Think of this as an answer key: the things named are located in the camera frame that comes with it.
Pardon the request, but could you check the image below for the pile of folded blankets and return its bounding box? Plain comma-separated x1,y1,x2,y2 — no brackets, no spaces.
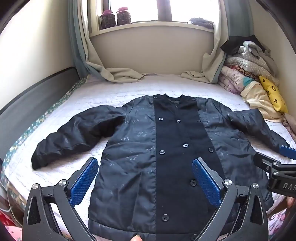
225,40,281,87

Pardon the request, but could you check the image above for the green floral bed sheet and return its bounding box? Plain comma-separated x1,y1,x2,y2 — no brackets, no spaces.
0,78,88,186

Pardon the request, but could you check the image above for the cream blanket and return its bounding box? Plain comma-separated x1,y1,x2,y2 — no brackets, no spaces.
240,81,284,121

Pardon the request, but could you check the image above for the pink printed cloth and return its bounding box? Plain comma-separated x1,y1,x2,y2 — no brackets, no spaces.
266,194,292,231

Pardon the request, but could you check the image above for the dark bundle on sill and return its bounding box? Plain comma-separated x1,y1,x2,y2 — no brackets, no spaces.
188,17,215,29

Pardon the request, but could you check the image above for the white window sill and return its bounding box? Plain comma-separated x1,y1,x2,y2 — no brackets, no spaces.
89,20,215,38

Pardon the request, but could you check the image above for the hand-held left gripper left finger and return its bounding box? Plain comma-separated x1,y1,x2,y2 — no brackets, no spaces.
22,157,99,241

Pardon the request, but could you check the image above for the window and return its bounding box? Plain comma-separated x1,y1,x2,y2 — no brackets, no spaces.
94,0,221,25

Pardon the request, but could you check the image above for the yellow patterned pillow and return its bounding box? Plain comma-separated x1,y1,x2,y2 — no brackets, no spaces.
258,75,289,114

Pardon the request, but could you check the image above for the dark jar with pink lid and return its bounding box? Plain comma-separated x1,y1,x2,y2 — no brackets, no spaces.
99,9,116,30
116,7,132,25

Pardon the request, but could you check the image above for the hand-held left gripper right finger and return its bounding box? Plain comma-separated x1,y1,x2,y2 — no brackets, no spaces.
192,158,269,241

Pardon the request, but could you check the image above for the black button-front jacket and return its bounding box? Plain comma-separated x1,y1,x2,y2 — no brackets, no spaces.
31,94,291,236

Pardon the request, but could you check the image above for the black cloth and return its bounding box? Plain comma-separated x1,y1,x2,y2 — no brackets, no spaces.
220,35,267,56

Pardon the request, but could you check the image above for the beige curtain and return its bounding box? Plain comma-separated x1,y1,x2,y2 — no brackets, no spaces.
79,0,148,83
180,0,230,84

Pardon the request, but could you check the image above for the teal curtain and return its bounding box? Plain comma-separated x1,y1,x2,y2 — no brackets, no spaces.
225,0,255,43
68,0,102,80

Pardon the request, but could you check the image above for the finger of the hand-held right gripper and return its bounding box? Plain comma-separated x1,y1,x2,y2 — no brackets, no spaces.
279,145,296,161
253,152,282,174

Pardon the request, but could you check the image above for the grey bed frame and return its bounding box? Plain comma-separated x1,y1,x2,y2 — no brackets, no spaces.
0,66,80,161

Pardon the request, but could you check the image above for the pinkish brown knit cloth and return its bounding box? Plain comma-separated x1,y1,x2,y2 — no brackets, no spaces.
281,113,296,142

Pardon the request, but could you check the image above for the pink floral quilt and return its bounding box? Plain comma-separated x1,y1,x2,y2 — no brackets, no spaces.
218,64,255,95

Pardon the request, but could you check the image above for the white quilted bedspread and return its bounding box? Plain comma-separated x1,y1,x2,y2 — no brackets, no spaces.
0,74,296,232

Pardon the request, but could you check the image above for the red printed cloth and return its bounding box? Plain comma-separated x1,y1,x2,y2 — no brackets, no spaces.
0,207,23,241

